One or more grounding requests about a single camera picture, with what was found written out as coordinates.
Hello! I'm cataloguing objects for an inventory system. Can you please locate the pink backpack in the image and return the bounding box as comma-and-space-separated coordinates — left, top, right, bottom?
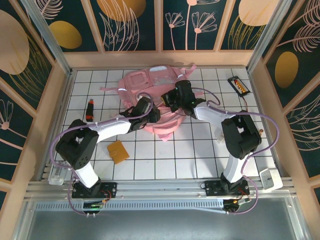
99, 64, 208, 143

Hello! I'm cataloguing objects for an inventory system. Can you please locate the mustard yellow wallet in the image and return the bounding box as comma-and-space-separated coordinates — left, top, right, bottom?
107, 140, 131, 165

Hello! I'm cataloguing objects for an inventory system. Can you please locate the black device with red print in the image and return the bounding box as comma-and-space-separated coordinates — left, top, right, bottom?
227, 76, 252, 98

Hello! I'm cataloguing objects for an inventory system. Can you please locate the clear plastic stand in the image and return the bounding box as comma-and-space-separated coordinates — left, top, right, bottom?
48, 161, 70, 186

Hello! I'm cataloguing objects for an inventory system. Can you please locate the small white clock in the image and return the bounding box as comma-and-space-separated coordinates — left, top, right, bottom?
259, 167, 284, 191

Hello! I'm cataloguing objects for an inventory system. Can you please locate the aluminium mounting rail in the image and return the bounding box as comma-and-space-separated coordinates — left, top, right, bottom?
24, 177, 296, 200

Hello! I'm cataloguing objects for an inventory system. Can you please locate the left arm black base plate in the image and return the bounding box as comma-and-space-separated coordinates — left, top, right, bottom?
71, 181, 118, 200

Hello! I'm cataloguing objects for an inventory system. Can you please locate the slotted grey cable duct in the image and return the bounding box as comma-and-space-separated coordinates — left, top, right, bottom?
34, 199, 227, 213

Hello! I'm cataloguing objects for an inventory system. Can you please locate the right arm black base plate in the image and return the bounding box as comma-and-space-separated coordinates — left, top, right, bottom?
204, 179, 251, 198

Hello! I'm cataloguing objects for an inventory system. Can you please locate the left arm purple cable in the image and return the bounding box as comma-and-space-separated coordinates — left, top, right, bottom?
48, 92, 155, 216

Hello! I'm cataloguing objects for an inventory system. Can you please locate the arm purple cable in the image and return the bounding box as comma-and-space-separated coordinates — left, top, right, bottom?
48, 92, 155, 216
191, 87, 281, 216

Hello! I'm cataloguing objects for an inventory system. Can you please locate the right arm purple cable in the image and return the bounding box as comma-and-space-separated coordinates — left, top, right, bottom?
191, 87, 281, 216

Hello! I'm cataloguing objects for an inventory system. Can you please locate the aluminium frame post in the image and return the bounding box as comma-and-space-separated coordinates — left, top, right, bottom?
21, 0, 74, 75
246, 0, 293, 72

